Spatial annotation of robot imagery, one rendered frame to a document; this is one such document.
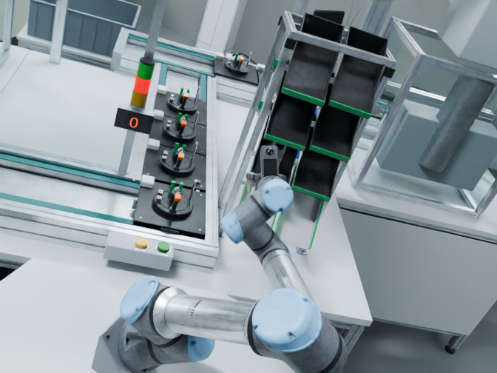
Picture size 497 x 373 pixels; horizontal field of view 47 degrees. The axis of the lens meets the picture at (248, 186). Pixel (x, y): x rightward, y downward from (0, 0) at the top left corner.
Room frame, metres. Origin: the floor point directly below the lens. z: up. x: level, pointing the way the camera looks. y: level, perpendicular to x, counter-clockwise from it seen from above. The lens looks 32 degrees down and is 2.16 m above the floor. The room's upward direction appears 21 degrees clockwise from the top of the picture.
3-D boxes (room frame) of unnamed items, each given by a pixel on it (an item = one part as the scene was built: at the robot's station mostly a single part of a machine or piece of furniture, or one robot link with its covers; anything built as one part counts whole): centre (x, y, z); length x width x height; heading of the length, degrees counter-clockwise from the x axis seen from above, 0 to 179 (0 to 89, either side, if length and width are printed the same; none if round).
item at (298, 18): (1.80, -0.10, 1.26); 0.36 x 0.21 x 0.80; 105
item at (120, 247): (1.36, 0.25, 0.93); 0.21 x 0.07 x 0.06; 105
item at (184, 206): (1.59, 0.22, 0.98); 0.14 x 0.14 x 0.02
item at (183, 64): (3.05, -0.23, 0.92); 2.35 x 0.41 x 0.12; 105
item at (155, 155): (1.83, 0.29, 1.01); 0.24 x 0.24 x 0.13; 15
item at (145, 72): (1.65, 0.44, 1.39); 0.05 x 0.05 x 0.05
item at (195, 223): (1.59, 0.22, 0.96); 0.24 x 0.24 x 0.02; 15
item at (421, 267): (2.70, -0.84, 0.43); 1.11 x 0.68 x 0.86; 105
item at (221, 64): (2.95, 0.29, 1.01); 0.24 x 0.24 x 0.13; 15
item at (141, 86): (1.65, 0.44, 1.34); 0.05 x 0.05 x 0.05
